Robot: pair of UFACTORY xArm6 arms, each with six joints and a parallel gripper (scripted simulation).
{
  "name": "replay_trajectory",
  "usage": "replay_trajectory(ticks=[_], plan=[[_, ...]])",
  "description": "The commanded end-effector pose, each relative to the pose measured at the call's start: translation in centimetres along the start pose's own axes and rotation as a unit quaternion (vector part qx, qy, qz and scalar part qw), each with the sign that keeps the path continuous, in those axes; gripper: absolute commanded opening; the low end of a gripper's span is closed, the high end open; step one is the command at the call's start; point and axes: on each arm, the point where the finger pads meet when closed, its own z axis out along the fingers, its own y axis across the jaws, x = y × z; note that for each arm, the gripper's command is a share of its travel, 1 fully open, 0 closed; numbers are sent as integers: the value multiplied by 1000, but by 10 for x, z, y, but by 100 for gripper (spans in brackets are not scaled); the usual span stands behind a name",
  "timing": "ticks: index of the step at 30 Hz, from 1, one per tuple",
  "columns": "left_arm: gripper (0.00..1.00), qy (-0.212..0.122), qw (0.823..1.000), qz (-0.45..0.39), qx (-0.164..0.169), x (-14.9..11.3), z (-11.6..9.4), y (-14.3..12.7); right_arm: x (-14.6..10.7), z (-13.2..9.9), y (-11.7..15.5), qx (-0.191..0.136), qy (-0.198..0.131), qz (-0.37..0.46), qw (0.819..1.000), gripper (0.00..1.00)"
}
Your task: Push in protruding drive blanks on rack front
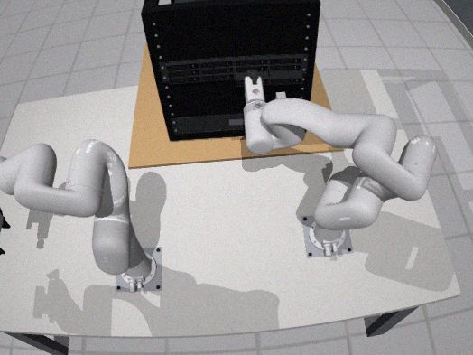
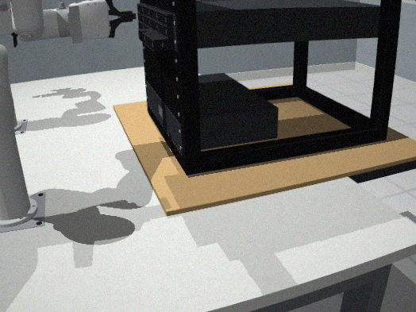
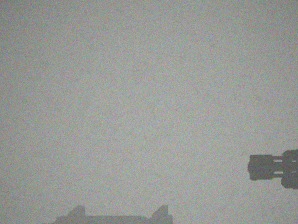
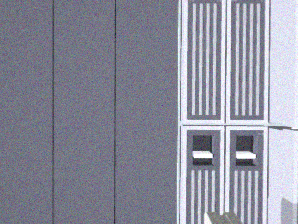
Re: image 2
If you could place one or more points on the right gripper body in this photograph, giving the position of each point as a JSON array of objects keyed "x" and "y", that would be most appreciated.
[{"x": 94, "y": 18}]

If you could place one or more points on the tan flat board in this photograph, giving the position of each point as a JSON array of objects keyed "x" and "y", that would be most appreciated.
[{"x": 179, "y": 193}]

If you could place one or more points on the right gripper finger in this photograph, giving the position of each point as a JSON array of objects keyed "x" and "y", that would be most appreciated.
[
  {"x": 114, "y": 24},
  {"x": 115, "y": 12}
]

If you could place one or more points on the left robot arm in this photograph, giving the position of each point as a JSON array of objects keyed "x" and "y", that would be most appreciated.
[{"x": 4, "y": 70}]

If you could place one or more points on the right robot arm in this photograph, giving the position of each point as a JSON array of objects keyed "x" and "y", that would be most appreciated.
[{"x": 31, "y": 21}]

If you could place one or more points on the black metal rack frame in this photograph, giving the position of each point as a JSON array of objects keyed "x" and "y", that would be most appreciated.
[{"x": 209, "y": 111}]

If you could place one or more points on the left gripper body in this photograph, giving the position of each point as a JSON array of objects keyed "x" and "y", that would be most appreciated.
[{"x": 5, "y": 23}]

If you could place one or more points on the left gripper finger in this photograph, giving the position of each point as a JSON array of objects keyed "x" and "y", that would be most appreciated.
[{"x": 14, "y": 39}]

